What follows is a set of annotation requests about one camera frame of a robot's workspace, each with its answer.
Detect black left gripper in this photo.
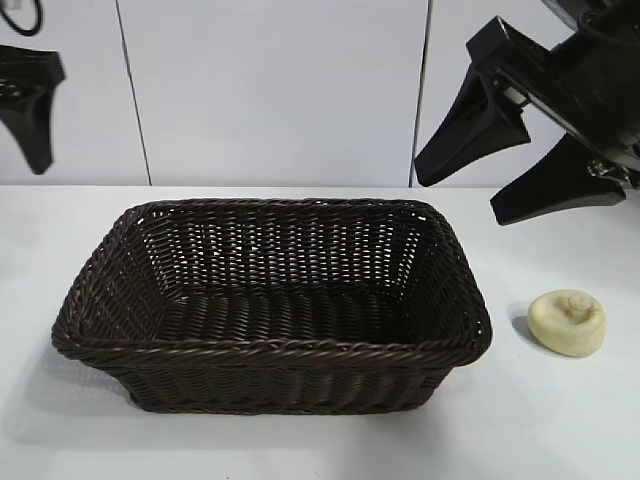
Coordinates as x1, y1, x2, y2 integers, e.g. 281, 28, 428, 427
0, 45, 67, 176

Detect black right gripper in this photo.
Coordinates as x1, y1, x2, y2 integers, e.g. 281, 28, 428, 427
413, 15, 640, 227

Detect pale yellow egg yolk pastry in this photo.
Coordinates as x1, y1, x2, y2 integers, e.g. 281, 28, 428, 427
528, 288, 608, 359

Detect dark brown wicker basket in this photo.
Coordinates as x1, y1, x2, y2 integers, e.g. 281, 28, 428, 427
50, 197, 494, 416

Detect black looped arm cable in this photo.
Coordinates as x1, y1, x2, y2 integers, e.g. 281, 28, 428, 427
0, 0, 47, 37

